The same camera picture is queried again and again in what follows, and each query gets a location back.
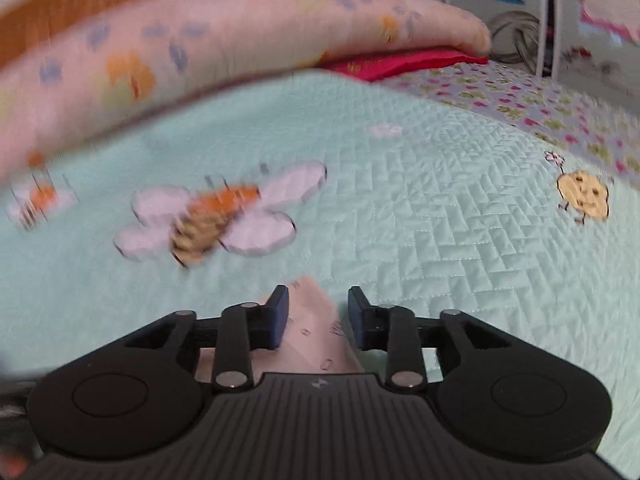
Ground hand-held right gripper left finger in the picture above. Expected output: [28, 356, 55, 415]
[122, 285, 290, 393]

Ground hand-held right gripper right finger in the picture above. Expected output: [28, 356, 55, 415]
[347, 286, 513, 393]

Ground pink printed pants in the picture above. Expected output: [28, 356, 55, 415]
[195, 275, 366, 382]

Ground mint quilted bee bedspread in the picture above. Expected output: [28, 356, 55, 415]
[0, 70, 640, 480]

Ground red cloth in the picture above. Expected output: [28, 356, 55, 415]
[317, 47, 489, 82]

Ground floral pink pillow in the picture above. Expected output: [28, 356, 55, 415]
[0, 0, 493, 187]

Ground sliding door wardrobe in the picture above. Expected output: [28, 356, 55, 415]
[440, 0, 640, 113]

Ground pink bordered poster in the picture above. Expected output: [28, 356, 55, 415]
[577, 0, 640, 44]

